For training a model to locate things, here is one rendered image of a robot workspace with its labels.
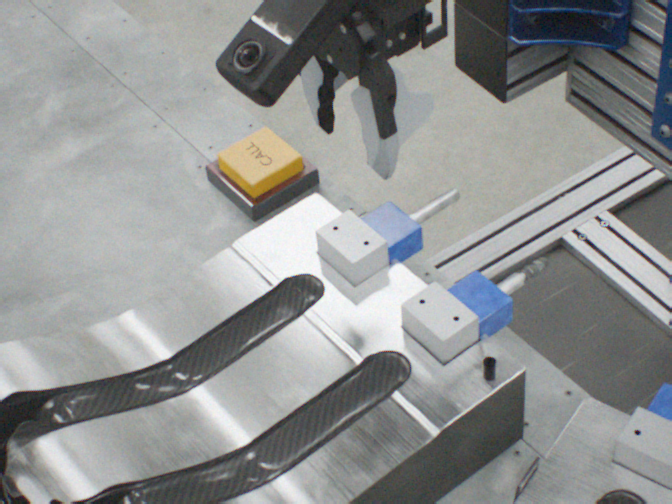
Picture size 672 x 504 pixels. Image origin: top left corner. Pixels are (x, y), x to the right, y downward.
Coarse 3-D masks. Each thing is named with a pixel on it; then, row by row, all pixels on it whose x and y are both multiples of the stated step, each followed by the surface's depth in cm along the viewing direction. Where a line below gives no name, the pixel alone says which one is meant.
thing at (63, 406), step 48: (288, 288) 106; (240, 336) 103; (96, 384) 98; (144, 384) 100; (192, 384) 100; (336, 384) 99; (384, 384) 99; (0, 432) 94; (48, 432) 92; (288, 432) 97; (336, 432) 96; (0, 480) 87; (144, 480) 90; (192, 480) 92; (240, 480) 94
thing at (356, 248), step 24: (456, 192) 111; (384, 216) 108; (408, 216) 108; (432, 216) 110; (336, 240) 105; (360, 240) 105; (384, 240) 104; (408, 240) 107; (336, 264) 106; (360, 264) 104; (384, 264) 106
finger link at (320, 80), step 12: (312, 60) 95; (324, 60) 95; (312, 72) 96; (324, 72) 95; (336, 72) 96; (312, 84) 97; (324, 84) 96; (336, 84) 100; (312, 96) 98; (324, 96) 98; (312, 108) 99; (324, 108) 99; (324, 120) 100
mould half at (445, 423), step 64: (256, 256) 108; (320, 256) 107; (128, 320) 105; (192, 320) 105; (320, 320) 103; (384, 320) 102; (0, 384) 95; (64, 384) 97; (256, 384) 100; (320, 384) 99; (448, 384) 97; (512, 384) 98; (64, 448) 91; (128, 448) 93; (192, 448) 95; (320, 448) 95; (384, 448) 94; (448, 448) 97
